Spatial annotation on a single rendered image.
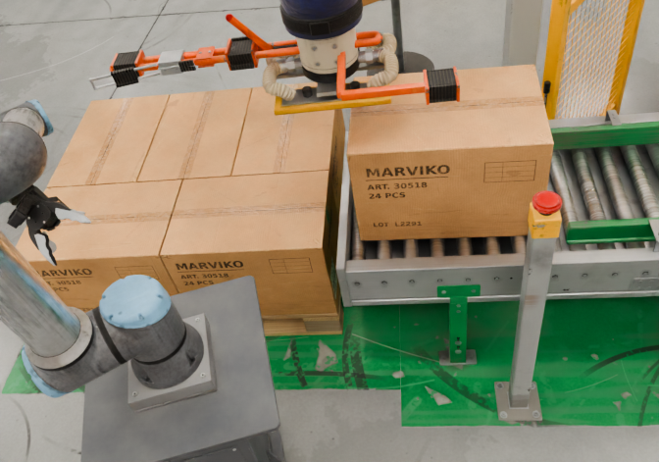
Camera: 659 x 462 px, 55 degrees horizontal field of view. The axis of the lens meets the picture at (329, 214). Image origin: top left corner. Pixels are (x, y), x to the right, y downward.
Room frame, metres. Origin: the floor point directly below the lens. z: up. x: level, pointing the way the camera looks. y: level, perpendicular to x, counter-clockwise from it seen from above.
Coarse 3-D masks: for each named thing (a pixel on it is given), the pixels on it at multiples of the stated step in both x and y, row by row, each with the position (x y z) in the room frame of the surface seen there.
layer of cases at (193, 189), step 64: (128, 128) 2.40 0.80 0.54; (192, 128) 2.30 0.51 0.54; (256, 128) 2.21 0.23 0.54; (320, 128) 2.12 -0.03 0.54; (64, 192) 2.05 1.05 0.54; (128, 192) 1.97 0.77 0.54; (192, 192) 1.89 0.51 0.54; (256, 192) 1.82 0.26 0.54; (320, 192) 1.74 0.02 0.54; (64, 256) 1.69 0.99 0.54; (128, 256) 1.62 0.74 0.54; (192, 256) 1.57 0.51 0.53; (256, 256) 1.52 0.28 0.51; (320, 256) 1.47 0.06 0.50
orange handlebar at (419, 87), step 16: (368, 32) 1.63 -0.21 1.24; (208, 48) 1.71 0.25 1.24; (224, 48) 1.70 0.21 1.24; (272, 48) 1.67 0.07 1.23; (288, 48) 1.63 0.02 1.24; (144, 64) 1.71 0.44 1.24; (208, 64) 1.66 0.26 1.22; (336, 80) 1.43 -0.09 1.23; (352, 96) 1.35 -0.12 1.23; (368, 96) 1.35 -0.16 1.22; (384, 96) 1.34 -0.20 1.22
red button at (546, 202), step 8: (544, 192) 1.06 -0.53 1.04; (552, 192) 1.06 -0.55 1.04; (536, 200) 1.04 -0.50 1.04; (544, 200) 1.04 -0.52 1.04; (552, 200) 1.03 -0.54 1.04; (560, 200) 1.03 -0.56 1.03; (536, 208) 1.02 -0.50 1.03; (544, 208) 1.02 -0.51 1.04; (552, 208) 1.01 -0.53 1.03; (560, 208) 1.02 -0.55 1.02
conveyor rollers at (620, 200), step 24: (648, 144) 1.65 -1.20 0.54; (552, 168) 1.63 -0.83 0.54; (576, 168) 1.61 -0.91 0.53; (624, 192) 1.44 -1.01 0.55; (648, 192) 1.41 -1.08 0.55; (576, 216) 1.38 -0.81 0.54; (600, 216) 1.35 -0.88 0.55; (624, 216) 1.34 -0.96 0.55; (648, 216) 1.32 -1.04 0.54; (360, 240) 1.46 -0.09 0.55; (384, 240) 1.44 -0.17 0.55; (408, 240) 1.42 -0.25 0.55; (432, 240) 1.40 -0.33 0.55; (456, 240) 1.39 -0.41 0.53
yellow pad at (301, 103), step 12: (348, 84) 1.56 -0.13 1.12; (360, 84) 1.55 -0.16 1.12; (276, 96) 1.58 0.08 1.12; (300, 96) 1.55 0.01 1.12; (312, 96) 1.54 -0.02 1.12; (324, 96) 1.53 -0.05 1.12; (336, 96) 1.52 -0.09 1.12; (276, 108) 1.53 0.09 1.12; (288, 108) 1.51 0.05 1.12; (300, 108) 1.51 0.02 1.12; (312, 108) 1.50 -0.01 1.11; (324, 108) 1.49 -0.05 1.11; (336, 108) 1.49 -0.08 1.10
